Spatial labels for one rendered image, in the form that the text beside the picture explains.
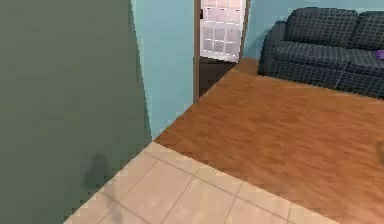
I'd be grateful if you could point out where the white panelled room door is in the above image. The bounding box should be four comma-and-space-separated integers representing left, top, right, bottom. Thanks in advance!
200, 0, 247, 64

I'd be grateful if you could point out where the dark blue checked sofa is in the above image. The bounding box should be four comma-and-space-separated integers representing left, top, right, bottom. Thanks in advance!
257, 7, 384, 100

